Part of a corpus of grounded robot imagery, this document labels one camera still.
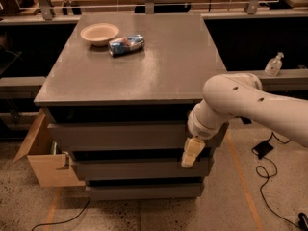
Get black floor cable right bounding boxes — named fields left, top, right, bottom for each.
left=255, top=131, right=302, bottom=230

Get black floor cable left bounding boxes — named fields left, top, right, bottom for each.
left=31, top=198, right=91, bottom=231

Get grey drawer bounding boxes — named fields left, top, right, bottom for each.
left=86, top=183, right=204, bottom=200
left=48, top=122, right=190, bottom=151
left=72, top=157, right=214, bottom=181

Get grey bottom drawer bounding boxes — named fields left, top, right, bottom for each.
left=86, top=183, right=204, bottom=200

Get metal railing frame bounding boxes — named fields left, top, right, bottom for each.
left=0, top=0, right=308, bottom=21

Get black power adapter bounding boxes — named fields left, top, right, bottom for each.
left=252, top=141, right=273, bottom=160

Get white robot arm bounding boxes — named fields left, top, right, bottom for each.
left=181, top=73, right=308, bottom=168

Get grey middle drawer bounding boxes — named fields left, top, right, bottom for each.
left=72, top=157, right=214, bottom=181

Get grey bench right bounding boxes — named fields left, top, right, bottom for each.
left=225, top=68, right=308, bottom=93

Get grey bench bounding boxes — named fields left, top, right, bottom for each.
left=0, top=76, right=45, bottom=99
left=225, top=68, right=308, bottom=93

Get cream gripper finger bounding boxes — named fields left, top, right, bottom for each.
left=181, top=137, right=205, bottom=168

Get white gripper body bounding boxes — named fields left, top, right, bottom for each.
left=187, top=100, right=229, bottom=140

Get black floor cable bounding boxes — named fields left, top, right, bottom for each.
left=255, top=131, right=302, bottom=230
left=31, top=198, right=91, bottom=231

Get black plug bottom right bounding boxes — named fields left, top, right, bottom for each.
left=298, top=213, right=308, bottom=231

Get beige paper bowl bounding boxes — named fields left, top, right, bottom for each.
left=80, top=23, right=119, bottom=47

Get clear sanitizer pump bottle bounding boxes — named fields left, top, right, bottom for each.
left=265, top=52, right=284, bottom=77

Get grey bench left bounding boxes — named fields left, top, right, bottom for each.
left=0, top=76, right=45, bottom=99

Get brown cardboard box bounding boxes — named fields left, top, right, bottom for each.
left=14, top=110, right=85, bottom=187

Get grey drawer cabinet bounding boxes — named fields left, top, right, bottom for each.
left=35, top=14, right=225, bottom=187

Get crushed blue soda can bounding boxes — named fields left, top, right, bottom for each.
left=108, top=34, right=145, bottom=57

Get grey top drawer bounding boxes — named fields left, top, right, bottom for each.
left=48, top=122, right=190, bottom=151

